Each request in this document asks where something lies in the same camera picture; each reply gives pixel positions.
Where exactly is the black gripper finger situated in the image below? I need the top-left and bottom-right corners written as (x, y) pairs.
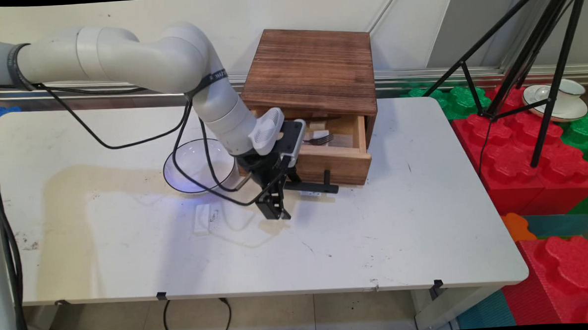
top-left (272, 181), bottom-right (293, 221)
top-left (254, 189), bottom-right (281, 222)

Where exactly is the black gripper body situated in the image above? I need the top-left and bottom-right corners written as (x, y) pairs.
top-left (235, 150), bottom-right (302, 199)

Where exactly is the black bar drawer handle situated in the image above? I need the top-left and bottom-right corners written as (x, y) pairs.
top-left (284, 169), bottom-right (340, 197)

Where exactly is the wooden drawer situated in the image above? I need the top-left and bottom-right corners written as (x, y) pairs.
top-left (246, 102), bottom-right (374, 191)

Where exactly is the white vented wrist housing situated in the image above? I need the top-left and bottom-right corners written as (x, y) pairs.
top-left (246, 107), bottom-right (287, 157)

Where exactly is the metal fork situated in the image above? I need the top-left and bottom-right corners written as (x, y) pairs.
top-left (302, 133), bottom-right (335, 147)

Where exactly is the white rectangular block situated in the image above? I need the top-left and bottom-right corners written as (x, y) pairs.
top-left (192, 203), bottom-right (224, 236)

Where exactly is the clear glass bowl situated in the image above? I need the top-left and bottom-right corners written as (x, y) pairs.
top-left (162, 137), bottom-right (240, 196)

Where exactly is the brown wooden cabinet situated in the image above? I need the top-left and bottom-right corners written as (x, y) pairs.
top-left (237, 25), bottom-right (380, 154)

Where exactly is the white table leg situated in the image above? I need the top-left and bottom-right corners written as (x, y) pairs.
top-left (410, 285), bottom-right (506, 330)

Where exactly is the green foam block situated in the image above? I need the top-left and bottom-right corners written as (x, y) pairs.
top-left (559, 111), bottom-right (588, 179)
top-left (399, 79), bottom-right (492, 123)

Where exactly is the teal foam mat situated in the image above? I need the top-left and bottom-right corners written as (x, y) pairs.
top-left (524, 213), bottom-right (588, 240)
top-left (455, 288), bottom-right (518, 330)

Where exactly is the orange foam tile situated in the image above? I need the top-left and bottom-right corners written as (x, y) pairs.
top-left (501, 212), bottom-right (537, 243)

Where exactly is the red foam block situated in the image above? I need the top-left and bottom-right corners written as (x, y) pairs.
top-left (500, 234), bottom-right (588, 328)
top-left (450, 80), bottom-right (588, 220)

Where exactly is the blue foam piece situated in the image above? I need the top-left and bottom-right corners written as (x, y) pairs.
top-left (0, 105), bottom-right (24, 127)

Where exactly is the black tripod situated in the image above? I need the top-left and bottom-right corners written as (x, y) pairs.
top-left (418, 0), bottom-right (588, 173)

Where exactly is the white cup and saucer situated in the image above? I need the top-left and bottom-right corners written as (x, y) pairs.
top-left (521, 82), bottom-right (588, 125)

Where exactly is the white cup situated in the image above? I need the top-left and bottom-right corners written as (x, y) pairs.
top-left (555, 77), bottom-right (587, 98)

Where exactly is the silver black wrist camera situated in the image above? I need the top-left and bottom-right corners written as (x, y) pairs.
top-left (276, 118), bottom-right (308, 169)

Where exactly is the black cable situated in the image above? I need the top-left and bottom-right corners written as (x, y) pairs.
top-left (169, 97), bottom-right (289, 211)
top-left (31, 76), bottom-right (195, 154)
top-left (162, 297), bottom-right (233, 330)
top-left (0, 160), bottom-right (33, 330)

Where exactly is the metal wall rail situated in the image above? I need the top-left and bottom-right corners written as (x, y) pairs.
top-left (0, 61), bottom-right (588, 113)

